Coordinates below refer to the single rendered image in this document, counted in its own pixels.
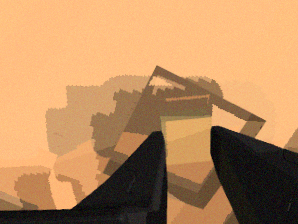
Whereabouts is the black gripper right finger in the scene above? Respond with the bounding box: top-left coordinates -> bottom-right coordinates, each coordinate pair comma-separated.
210,125 -> 298,224

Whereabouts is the tan square block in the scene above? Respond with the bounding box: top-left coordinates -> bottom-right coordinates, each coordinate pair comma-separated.
158,108 -> 212,165

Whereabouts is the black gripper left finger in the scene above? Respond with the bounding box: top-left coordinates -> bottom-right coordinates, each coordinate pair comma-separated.
0,131 -> 168,224

